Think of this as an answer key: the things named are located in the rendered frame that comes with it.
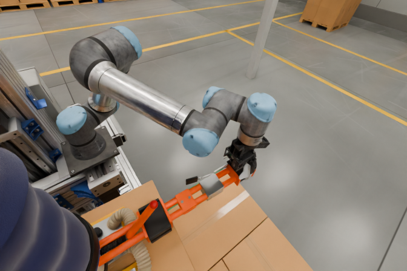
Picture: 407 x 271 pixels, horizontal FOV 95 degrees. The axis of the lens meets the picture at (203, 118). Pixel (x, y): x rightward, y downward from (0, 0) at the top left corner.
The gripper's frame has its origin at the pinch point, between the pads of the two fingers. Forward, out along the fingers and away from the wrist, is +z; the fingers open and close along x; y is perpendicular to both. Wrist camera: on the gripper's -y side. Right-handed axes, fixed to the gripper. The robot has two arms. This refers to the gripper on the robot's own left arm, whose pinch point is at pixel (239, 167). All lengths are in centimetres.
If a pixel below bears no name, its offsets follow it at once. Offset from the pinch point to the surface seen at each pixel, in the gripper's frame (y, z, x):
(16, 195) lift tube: 50, -40, 3
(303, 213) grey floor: -91, 119, 30
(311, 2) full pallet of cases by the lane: -577, 58, -337
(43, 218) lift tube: 51, -30, 1
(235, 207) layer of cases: -15, 66, 0
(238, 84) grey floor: -171, 119, -165
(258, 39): -201, 48, -175
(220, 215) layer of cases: -3, 66, -1
